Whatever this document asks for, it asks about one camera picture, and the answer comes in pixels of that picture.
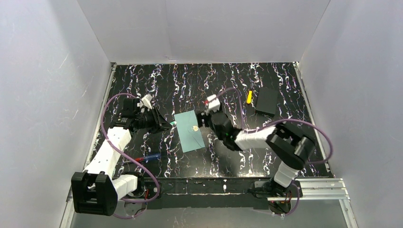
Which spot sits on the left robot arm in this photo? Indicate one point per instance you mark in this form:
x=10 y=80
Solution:
x=94 y=190

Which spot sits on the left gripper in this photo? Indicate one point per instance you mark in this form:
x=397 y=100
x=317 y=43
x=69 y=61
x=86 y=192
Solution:
x=158 y=119

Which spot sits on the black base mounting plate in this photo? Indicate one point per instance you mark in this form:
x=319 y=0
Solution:
x=219 y=193

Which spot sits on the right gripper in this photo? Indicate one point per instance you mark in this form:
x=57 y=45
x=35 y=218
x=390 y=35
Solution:
x=207 y=118

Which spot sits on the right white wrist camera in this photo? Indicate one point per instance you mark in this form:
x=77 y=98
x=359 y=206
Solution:
x=212 y=105

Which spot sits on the blue red screwdriver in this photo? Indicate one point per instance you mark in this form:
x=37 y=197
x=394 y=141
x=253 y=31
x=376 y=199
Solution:
x=147 y=158

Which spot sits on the teal envelope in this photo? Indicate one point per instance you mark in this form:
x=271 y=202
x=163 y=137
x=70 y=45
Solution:
x=189 y=133

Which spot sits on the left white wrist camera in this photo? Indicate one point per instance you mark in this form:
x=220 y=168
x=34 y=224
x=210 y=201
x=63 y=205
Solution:
x=146 y=101

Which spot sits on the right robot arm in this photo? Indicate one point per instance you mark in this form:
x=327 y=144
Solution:
x=291 y=145

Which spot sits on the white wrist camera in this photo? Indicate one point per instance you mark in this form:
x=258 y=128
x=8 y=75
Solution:
x=212 y=105
x=146 y=101

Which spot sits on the yellow marker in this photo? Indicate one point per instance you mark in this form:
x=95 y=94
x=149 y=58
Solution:
x=249 y=97

